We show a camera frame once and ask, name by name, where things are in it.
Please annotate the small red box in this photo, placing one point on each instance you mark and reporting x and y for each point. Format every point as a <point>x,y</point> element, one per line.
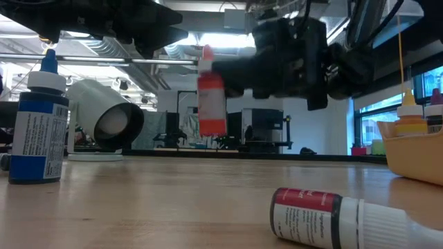
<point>359,151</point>

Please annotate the blue window frame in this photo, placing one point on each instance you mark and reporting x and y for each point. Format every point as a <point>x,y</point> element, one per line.
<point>418,86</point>

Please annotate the large blue food coloring bottle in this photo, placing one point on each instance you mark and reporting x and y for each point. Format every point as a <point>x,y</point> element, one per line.
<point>38,138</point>

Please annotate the long ceiling light strip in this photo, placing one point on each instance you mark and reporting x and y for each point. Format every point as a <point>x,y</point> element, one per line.
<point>162,61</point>

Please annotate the small black rounded object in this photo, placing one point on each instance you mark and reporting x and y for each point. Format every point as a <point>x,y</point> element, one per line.
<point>307,151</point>

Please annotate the dark dropper bottle white cap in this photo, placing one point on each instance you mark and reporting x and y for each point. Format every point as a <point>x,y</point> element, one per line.
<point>5,162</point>

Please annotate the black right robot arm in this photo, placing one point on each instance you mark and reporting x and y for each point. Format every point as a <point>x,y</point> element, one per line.
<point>356,69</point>

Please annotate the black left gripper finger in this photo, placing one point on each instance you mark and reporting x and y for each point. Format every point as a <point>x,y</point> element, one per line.
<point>155,43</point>
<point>155,17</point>

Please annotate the red-label dropper bottle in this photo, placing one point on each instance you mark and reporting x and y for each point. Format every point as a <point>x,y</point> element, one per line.
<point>311,218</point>

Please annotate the orange food coloring bottle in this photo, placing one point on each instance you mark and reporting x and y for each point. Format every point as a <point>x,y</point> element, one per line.
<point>211,110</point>

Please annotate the purple food coloring bottle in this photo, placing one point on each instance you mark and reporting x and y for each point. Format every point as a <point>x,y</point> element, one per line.
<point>434,117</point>

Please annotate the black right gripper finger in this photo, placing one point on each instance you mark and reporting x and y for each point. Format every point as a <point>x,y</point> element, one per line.
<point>242,77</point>

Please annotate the black and grey cabinet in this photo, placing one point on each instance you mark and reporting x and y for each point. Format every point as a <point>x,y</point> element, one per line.
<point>266,128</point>

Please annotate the yellow plastic basket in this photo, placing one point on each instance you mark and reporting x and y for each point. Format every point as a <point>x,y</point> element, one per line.
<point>415,159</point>

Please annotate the yellow food coloring bottle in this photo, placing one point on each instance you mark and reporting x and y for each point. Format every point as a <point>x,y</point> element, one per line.
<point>411,121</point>

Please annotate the black table frame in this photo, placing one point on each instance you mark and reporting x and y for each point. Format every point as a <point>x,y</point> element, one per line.
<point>242,155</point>

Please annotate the small green box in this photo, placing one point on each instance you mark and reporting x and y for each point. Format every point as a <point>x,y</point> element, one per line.
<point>378,148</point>

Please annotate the grey cover cloth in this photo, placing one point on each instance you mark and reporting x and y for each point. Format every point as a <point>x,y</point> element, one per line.
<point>152,128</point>

